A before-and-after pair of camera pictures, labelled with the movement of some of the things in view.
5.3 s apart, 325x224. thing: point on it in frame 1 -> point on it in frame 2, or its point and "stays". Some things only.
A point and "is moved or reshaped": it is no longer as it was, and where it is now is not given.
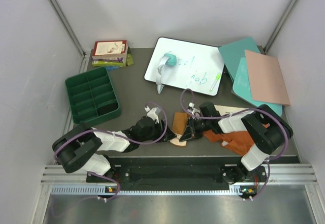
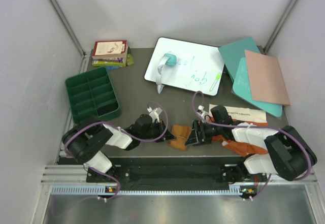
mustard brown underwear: x=179 y=126 is moved or reshaped
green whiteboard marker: x=217 y=78 stays
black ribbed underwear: x=106 y=108 stays
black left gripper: x=160 y=132 stays
